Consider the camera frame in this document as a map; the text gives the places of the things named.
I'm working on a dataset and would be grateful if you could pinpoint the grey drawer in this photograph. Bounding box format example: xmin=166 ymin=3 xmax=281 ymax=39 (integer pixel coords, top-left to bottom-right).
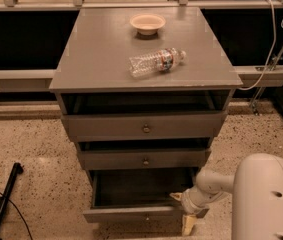
xmin=84 ymin=167 xmax=199 ymax=223
xmin=77 ymin=149 xmax=211 ymax=170
xmin=61 ymin=112 xmax=227 ymax=142

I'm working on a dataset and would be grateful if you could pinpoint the white cable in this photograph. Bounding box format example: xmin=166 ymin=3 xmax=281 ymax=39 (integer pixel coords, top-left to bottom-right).
xmin=237 ymin=0 xmax=283 ymax=92

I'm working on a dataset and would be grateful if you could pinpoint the grey wooden drawer cabinet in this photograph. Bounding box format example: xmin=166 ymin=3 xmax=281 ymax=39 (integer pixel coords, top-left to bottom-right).
xmin=49 ymin=6 xmax=244 ymax=185

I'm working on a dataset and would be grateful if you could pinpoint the clear plastic water bottle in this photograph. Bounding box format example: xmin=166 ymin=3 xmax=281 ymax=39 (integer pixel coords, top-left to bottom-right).
xmin=129 ymin=48 xmax=187 ymax=77

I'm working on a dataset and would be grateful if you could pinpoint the grey top drawer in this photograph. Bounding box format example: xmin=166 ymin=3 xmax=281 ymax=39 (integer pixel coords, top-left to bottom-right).
xmin=61 ymin=112 xmax=227 ymax=142

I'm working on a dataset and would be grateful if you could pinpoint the beige paper bowl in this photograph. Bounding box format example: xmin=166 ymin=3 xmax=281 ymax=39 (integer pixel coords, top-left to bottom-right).
xmin=130 ymin=13 xmax=166 ymax=36

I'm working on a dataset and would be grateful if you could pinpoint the thin black cable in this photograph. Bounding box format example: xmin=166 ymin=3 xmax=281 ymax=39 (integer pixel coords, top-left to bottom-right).
xmin=0 ymin=176 xmax=34 ymax=240

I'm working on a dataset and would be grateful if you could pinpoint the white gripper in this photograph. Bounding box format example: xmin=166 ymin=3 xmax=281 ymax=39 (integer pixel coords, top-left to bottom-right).
xmin=169 ymin=187 xmax=210 ymax=236

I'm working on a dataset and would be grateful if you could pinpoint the grey middle drawer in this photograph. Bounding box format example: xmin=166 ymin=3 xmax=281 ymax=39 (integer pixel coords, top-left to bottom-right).
xmin=77 ymin=149 xmax=211 ymax=170

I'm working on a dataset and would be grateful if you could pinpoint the grey bottom drawer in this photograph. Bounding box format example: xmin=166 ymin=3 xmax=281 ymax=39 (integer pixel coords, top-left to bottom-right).
xmin=84 ymin=167 xmax=199 ymax=223

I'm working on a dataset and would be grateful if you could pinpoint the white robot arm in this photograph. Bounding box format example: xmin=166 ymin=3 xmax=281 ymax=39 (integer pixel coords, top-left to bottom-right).
xmin=171 ymin=153 xmax=283 ymax=240

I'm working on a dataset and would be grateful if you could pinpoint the metal railing frame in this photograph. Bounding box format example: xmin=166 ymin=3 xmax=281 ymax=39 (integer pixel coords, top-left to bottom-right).
xmin=0 ymin=0 xmax=283 ymax=122

